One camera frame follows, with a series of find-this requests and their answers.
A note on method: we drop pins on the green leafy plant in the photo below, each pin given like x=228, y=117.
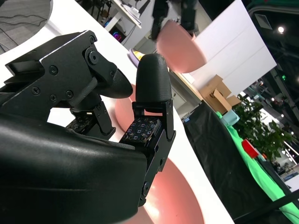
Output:
x=257, y=123

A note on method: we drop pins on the round ceiling spot light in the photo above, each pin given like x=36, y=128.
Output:
x=281, y=29

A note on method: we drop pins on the purple plate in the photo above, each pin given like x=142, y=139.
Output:
x=133, y=57

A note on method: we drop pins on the brown cardboard box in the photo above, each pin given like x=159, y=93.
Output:
x=217, y=82
x=222, y=102

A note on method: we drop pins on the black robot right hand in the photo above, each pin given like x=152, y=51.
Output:
x=70, y=163

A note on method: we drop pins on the bright green cloth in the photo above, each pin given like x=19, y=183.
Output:
x=257, y=177

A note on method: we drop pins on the black backdrop cloth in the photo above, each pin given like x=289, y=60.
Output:
x=215, y=151

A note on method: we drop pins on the white office desk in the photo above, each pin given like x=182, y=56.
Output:
x=126, y=11

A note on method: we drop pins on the white partition panel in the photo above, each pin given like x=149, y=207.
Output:
x=233, y=46

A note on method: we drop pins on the black computer with coloured lights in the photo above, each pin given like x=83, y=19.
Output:
x=116, y=35

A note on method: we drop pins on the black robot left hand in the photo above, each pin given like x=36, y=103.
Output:
x=158, y=14

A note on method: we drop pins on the small red box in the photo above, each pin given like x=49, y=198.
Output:
x=250, y=148

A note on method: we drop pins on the light wooden table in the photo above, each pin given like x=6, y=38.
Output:
x=187, y=84

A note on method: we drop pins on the pale teal box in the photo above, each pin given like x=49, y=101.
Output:
x=230, y=117

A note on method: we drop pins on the square ceiling air vent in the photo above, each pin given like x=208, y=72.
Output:
x=262, y=20

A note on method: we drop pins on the pink plastic bowl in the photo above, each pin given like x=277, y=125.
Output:
x=180, y=51
x=122, y=112
x=175, y=193

